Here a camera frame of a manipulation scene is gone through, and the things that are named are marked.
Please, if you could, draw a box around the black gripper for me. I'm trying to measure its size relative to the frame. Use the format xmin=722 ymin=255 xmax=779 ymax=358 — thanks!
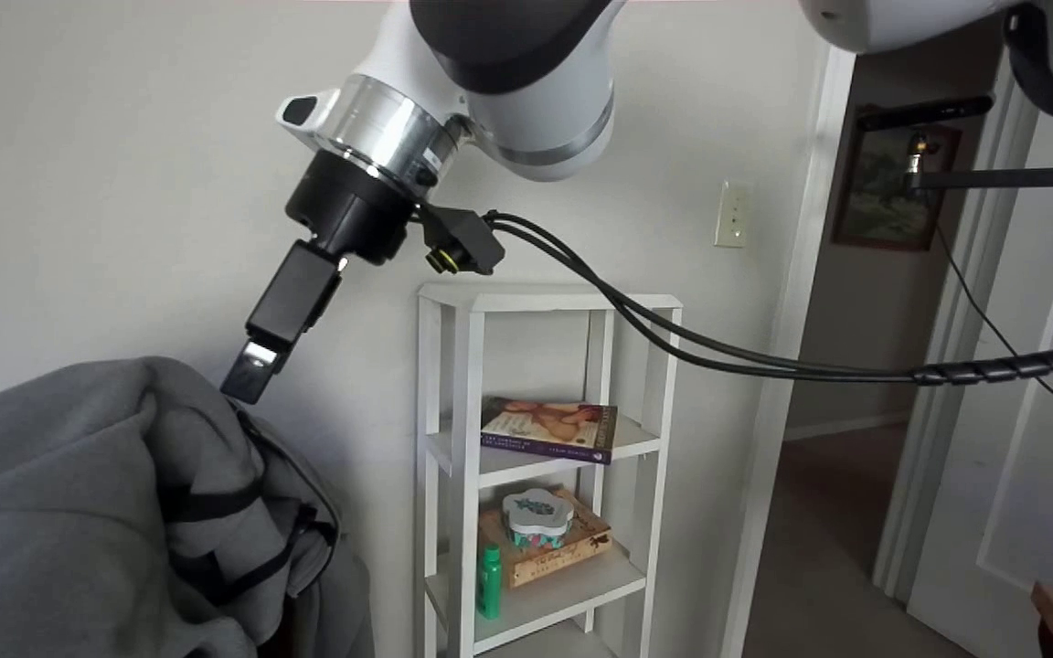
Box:
xmin=221 ymin=149 xmax=423 ymax=405

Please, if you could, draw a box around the grey cloth hoodie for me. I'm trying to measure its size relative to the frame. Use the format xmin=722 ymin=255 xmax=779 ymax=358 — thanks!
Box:
xmin=0 ymin=354 xmax=372 ymax=658

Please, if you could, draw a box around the white shelf cabinet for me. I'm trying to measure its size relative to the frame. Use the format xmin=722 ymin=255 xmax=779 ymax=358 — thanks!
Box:
xmin=412 ymin=282 xmax=685 ymax=658

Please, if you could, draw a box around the purple flat box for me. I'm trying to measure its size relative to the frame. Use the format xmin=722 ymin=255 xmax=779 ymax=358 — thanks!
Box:
xmin=478 ymin=394 xmax=623 ymax=467

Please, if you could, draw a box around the round white teal container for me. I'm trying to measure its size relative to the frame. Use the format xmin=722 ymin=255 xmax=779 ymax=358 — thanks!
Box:
xmin=499 ymin=483 xmax=577 ymax=547

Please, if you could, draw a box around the green bottle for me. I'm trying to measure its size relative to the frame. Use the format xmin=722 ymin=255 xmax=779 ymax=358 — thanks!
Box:
xmin=475 ymin=542 xmax=509 ymax=621

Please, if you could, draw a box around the wooden tray on shelf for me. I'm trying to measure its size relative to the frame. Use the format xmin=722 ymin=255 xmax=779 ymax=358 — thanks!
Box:
xmin=478 ymin=484 xmax=617 ymax=593

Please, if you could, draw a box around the dark framed picture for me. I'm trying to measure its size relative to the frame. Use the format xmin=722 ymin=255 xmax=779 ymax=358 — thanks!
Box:
xmin=829 ymin=103 xmax=969 ymax=252

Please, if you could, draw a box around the white door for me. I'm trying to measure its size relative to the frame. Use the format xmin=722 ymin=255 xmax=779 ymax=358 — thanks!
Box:
xmin=872 ymin=70 xmax=1053 ymax=658

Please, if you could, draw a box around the thick black cable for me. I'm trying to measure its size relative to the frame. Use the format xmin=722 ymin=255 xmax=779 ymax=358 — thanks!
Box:
xmin=484 ymin=215 xmax=1053 ymax=387
xmin=484 ymin=208 xmax=1053 ymax=382

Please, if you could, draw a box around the white light switch plate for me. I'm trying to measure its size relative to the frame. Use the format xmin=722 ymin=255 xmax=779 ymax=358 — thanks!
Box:
xmin=711 ymin=179 xmax=760 ymax=252

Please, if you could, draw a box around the thin black cable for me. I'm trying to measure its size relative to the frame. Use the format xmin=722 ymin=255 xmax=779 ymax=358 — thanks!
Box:
xmin=938 ymin=229 xmax=1053 ymax=442

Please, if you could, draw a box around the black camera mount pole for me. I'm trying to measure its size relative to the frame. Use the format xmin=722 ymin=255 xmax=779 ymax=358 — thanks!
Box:
xmin=907 ymin=146 xmax=1053 ymax=205

